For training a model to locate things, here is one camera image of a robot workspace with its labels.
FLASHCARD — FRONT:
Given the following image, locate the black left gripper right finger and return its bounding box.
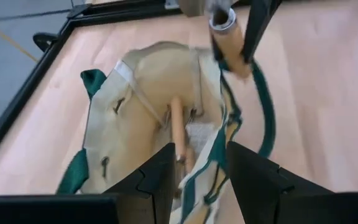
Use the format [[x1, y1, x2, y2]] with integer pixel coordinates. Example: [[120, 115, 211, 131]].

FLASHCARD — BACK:
[[227, 141, 333, 224]]

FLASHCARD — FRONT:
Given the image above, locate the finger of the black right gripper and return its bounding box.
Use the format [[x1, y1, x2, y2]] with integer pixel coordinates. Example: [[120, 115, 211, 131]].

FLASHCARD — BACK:
[[242, 0, 283, 63], [211, 36, 226, 62]]

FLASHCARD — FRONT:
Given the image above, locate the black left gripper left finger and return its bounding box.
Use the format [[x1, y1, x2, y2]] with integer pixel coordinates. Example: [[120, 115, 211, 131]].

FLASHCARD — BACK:
[[103, 142, 177, 224]]

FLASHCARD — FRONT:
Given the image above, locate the narrow trowel wooden handle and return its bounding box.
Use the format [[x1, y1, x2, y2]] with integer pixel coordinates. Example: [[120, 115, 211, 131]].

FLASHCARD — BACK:
[[178, 0, 252, 80]]

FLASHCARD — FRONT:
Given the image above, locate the hand rake wooden handle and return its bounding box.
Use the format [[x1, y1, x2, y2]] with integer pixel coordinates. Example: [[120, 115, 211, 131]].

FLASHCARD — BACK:
[[170, 96, 187, 165]]

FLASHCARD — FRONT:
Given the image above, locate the cream canvas bag green trim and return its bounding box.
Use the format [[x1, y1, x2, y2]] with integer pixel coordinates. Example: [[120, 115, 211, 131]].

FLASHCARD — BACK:
[[55, 40, 277, 224]]

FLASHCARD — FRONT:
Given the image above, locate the black aluminium table frame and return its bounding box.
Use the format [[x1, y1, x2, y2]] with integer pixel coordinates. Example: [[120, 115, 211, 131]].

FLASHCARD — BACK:
[[0, 0, 262, 172]]

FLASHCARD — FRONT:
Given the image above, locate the long yellow cable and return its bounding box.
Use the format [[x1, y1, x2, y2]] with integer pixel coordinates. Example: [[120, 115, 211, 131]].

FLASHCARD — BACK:
[[0, 17, 39, 62]]

